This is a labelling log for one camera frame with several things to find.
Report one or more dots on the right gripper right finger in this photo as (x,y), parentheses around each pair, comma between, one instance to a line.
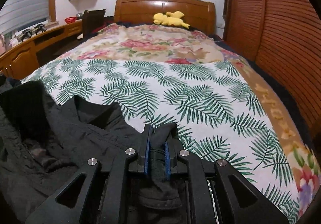
(216,192)

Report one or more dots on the louvered wooden wardrobe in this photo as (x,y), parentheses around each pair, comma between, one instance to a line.
(282,37)

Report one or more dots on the yellow plush toy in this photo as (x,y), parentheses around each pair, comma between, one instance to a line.
(170,19)

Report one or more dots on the black jacket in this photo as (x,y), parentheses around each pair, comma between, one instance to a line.
(43,144)

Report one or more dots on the long wooden desk cabinet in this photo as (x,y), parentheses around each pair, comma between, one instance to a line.
(21,60)

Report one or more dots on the dark wooden chair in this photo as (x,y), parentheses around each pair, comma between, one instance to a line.
(92,21)

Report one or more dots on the wooden headboard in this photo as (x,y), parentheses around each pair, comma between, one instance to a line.
(199,14)

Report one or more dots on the red basket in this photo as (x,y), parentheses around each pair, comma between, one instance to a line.
(70,20)

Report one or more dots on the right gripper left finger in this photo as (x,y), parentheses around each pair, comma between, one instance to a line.
(96,193)

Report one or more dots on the floral and fern bedspread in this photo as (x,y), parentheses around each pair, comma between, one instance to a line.
(223,108)

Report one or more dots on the grey window blind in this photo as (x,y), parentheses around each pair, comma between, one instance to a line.
(18,13)

